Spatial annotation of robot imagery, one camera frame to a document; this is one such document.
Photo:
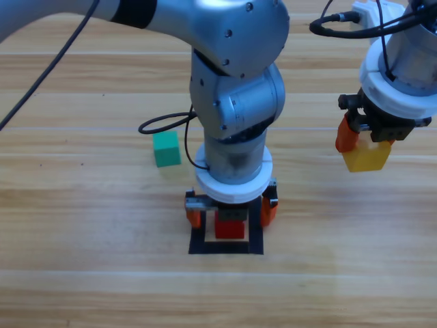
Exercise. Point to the black tape square outline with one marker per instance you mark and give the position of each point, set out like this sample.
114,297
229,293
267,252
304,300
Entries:
225,248

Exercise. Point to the green wooden cube block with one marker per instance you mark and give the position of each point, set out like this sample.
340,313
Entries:
166,150

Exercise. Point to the red wooden cube block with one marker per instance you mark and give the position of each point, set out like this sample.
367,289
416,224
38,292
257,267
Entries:
228,230

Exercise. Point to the yellow wooden cube block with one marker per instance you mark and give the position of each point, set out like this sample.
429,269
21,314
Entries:
365,159

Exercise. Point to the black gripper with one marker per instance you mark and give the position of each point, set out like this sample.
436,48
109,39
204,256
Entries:
385,128
232,212

